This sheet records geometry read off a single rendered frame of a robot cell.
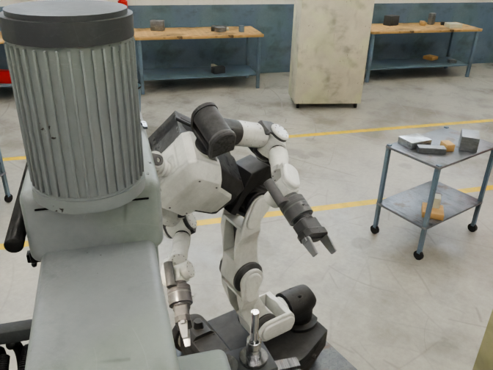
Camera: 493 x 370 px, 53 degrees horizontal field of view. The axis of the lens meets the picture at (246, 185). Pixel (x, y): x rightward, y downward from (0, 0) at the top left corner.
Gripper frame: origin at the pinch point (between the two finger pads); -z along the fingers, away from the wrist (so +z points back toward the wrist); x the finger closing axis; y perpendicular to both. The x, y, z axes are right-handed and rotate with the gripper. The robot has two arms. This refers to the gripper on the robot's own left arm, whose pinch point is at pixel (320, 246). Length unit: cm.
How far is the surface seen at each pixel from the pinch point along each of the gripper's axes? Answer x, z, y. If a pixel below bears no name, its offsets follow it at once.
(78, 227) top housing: 82, 9, 4
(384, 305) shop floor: -197, -2, -94
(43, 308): 92, -6, 2
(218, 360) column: 61, -23, 1
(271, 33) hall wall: -555, 527, -158
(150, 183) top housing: 72, 9, 17
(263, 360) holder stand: 10.7, -19.1, -33.6
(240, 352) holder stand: 13.4, -13.3, -38.1
